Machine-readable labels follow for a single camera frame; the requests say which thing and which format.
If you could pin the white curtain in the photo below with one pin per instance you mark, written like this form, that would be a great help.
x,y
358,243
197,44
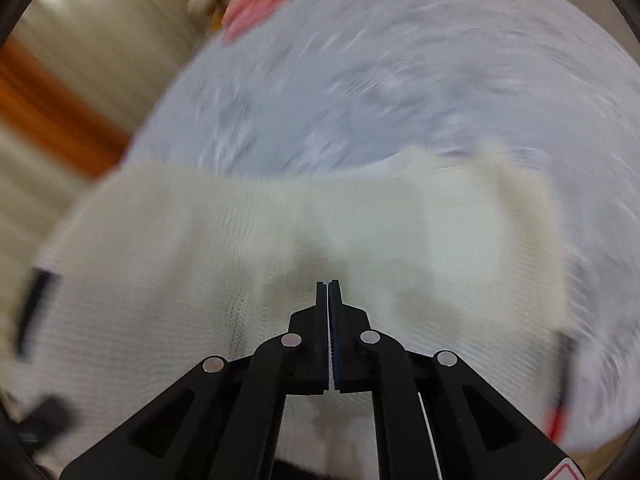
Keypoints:
x,y
110,35
30,185

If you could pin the bed with grey butterfly sheet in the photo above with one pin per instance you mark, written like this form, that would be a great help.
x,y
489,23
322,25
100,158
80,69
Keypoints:
x,y
375,75

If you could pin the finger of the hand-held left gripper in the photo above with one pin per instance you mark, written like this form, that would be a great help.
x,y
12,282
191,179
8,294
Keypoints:
x,y
47,417

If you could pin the white red black knit sweater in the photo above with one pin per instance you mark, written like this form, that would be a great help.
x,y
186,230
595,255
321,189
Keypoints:
x,y
200,260

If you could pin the orange curtain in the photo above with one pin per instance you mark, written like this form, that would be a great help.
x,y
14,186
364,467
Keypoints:
x,y
55,105

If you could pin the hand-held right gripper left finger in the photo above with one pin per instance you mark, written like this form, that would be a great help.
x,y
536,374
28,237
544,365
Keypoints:
x,y
323,320

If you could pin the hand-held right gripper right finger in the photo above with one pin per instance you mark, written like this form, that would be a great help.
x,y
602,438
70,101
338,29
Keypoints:
x,y
336,330

